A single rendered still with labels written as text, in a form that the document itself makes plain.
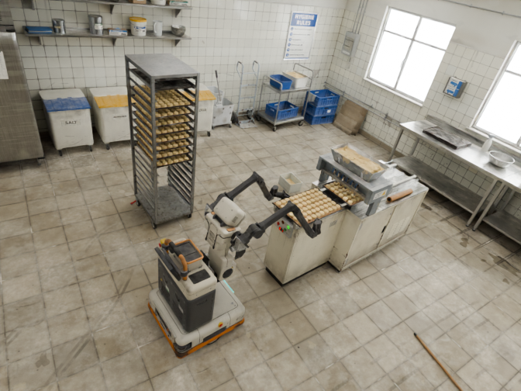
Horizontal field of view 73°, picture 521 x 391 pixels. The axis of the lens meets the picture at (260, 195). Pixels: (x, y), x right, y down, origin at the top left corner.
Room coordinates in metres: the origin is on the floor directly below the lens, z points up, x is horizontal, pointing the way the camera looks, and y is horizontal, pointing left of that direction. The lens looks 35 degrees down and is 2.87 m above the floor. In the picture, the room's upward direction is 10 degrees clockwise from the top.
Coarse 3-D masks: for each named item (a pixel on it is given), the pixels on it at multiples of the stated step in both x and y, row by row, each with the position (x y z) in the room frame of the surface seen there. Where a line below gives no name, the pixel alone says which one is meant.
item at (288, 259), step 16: (272, 224) 2.73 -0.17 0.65; (336, 224) 2.90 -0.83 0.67; (272, 240) 2.70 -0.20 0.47; (288, 240) 2.54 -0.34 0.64; (304, 240) 2.59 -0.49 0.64; (320, 240) 2.77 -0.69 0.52; (272, 256) 2.66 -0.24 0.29; (288, 256) 2.51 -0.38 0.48; (304, 256) 2.64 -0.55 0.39; (320, 256) 2.84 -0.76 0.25; (272, 272) 2.62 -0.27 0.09; (288, 272) 2.52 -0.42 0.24; (304, 272) 2.71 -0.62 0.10
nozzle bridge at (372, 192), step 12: (324, 156) 3.36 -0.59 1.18; (324, 168) 3.33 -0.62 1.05; (336, 168) 3.16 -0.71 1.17; (324, 180) 3.43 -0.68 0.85; (336, 180) 3.17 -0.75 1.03; (360, 180) 2.99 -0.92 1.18; (384, 180) 3.08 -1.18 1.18; (360, 192) 2.98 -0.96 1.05; (372, 192) 2.83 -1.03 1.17; (384, 192) 2.97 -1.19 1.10; (372, 204) 2.90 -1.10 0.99
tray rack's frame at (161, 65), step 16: (128, 64) 3.47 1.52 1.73; (144, 64) 3.27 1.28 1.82; (160, 64) 3.36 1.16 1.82; (176, 64) 3.45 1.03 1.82; (128, 80) 3.46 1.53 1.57; (128, 96) 3.45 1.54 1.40; (160, 192) 3.58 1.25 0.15; (176, 192) 3.63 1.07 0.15; (144, 208) 3.24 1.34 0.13; (160, 208) 3.27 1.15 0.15; (176, 208) 3.33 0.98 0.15
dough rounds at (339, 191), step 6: (330, 186) 3.23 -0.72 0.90; (336, 186) 3.23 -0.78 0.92; (342, 186) 3.27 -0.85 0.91; (336, 192) 3.10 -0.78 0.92; (342, 192) 3.15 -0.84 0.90; (348, 192) 3.14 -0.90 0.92; (342, 198) 3.05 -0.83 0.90; (348, 198) 3.05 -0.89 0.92; (354, 198) 3.07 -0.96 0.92; (360, 198) 3.08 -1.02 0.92
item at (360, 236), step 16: (384, 176) 3.79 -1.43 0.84; (400, 176) 3.87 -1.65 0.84; (416, 192) 3.54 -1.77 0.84; (384, 208) 3.10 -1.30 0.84; (400, 208) 3.36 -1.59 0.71; (416, 208) 3.67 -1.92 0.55; (352, 224) 2.88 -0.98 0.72; (368, 224) 2.97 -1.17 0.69; (384, 224) 3.21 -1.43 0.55; (400, 224) 3.50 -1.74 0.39; (336, 240) 2.96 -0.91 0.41; (352, 240) 2.83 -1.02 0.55; (368, 240) 3.08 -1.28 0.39; (384, 240) 3.35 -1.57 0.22; (336, 256) 2.91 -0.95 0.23; (352, 256) 2.93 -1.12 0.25; (336, 272) 2.89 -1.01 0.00
